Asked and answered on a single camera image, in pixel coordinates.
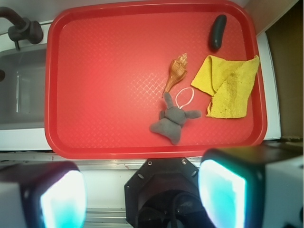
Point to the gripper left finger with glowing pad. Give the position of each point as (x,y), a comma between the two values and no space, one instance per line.
(43,195)

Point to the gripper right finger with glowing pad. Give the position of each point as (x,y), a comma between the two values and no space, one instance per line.
(253,187)

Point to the yellow cloth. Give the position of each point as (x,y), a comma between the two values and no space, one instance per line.
(229,83)

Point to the grey sink basin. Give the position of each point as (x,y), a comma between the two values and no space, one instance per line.
(22,91)

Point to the grey plush bunny toy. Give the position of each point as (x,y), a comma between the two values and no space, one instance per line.
(173,118)

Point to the red plastic tray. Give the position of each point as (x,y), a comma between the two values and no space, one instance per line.
(107,66)

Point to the brown conch seashell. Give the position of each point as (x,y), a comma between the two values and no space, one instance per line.
(177,72)

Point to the dark green cucumber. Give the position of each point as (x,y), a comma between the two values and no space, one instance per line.
(217,32)

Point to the dark brown faucet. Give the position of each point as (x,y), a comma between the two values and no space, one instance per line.
(22,28)

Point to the black octagonal mount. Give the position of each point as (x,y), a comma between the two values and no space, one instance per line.
(164,193)

